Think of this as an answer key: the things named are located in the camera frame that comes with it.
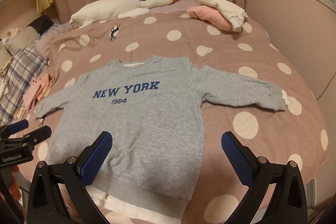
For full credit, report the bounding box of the grey New York sweatshirt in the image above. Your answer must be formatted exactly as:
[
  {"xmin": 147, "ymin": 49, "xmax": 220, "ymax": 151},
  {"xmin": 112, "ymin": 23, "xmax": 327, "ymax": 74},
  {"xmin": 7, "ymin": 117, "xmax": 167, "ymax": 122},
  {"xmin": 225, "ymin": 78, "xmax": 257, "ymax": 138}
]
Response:
[{"xmin": 34, "ymin": 56, "xmax": 287, "ymax": 223}]

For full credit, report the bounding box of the blue plaid cloth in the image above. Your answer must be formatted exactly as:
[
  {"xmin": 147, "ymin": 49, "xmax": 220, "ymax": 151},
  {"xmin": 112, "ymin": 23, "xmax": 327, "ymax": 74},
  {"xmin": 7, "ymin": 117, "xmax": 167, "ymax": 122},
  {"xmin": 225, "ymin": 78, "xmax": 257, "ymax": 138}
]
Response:
[{"xmin": 0, "ymin": 42, "xmax": 47, "ymax": 126}]

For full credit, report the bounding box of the pink and orange clothes pile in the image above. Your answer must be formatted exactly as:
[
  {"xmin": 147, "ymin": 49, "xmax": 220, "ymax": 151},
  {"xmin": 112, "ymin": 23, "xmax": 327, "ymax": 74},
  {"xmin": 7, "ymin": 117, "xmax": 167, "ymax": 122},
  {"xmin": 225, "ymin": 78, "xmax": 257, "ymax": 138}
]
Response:
[{"xmin": 23, "ymin": 73, "xmax": 55, "ymax": 112}]

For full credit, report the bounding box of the white goose plush toy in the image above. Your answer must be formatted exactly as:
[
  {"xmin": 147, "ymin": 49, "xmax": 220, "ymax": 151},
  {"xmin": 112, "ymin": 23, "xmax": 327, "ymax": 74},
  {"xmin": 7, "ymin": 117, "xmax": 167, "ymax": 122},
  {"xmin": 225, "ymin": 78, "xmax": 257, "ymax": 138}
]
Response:
[{"xmin": 69, "ymin": 0, "xmax": 181, "ymax": 28}]

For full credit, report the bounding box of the grey and black pillow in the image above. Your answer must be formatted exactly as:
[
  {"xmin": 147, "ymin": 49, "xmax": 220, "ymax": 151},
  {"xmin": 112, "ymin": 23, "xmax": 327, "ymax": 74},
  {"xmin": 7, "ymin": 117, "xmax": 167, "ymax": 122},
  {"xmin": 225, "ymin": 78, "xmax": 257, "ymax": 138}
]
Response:
[{"xmin": 5, "ymin": 15, "xmax": 54, "ymax": 56}]

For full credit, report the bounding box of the pink polka dot bedspread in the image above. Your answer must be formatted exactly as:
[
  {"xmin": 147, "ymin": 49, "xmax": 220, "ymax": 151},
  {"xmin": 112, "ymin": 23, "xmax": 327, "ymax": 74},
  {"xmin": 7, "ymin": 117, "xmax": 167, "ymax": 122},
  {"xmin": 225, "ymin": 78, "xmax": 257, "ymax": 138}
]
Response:
[{"xmin": 27, "ymin": 10, "xmax": 330, "ymax": 223}]

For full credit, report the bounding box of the folded pink garment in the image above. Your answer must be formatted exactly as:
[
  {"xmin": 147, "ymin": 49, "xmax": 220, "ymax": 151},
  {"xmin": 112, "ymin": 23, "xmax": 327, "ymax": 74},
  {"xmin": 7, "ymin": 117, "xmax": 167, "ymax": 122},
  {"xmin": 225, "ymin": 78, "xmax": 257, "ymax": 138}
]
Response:
[{"xmin": 187, "ymin": 5, "xmax": 233, "ymax": 32}]

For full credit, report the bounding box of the folded cream white garment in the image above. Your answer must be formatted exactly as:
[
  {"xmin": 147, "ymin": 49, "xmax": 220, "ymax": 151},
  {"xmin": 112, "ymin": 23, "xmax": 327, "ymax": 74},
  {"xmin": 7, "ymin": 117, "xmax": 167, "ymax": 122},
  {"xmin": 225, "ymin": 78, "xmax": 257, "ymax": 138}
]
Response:
[{"xmin": 194, "ymin": 0, "xmax": 248, "ymax": 32}]

